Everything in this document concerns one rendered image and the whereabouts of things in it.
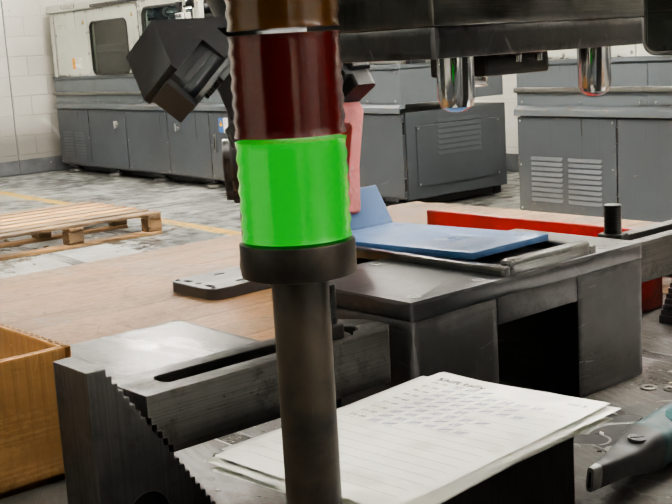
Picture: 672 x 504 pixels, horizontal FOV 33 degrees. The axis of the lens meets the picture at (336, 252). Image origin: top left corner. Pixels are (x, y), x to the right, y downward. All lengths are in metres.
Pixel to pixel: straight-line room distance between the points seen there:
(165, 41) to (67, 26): 11.12
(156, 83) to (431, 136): 6.98
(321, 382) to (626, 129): 5.91
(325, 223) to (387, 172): 7.34
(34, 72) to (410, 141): 5.62
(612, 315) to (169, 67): 0.32
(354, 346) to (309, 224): 0.19
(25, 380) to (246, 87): 0.27
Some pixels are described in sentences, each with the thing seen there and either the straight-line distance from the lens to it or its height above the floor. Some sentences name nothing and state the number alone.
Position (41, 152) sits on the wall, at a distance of 12.29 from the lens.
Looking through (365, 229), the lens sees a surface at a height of 0.99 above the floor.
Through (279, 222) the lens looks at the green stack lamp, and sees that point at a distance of 0.37.
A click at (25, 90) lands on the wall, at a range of 12.22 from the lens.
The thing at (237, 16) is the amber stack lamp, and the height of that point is 1.13.
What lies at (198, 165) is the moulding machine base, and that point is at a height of 0.19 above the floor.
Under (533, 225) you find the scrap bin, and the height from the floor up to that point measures 0.96.
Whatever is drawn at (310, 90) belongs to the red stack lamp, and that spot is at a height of 1.10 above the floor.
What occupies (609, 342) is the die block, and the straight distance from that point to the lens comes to 0.71.
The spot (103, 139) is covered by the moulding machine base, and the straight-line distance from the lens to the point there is 11.31.
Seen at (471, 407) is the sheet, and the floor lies 0.95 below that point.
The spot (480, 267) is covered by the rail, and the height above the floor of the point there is 0.99.
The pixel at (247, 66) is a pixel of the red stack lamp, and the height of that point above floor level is 1.11.
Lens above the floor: 1.11
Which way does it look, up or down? 10 degrees down
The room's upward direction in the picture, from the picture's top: 3 degrees counter-clockwise
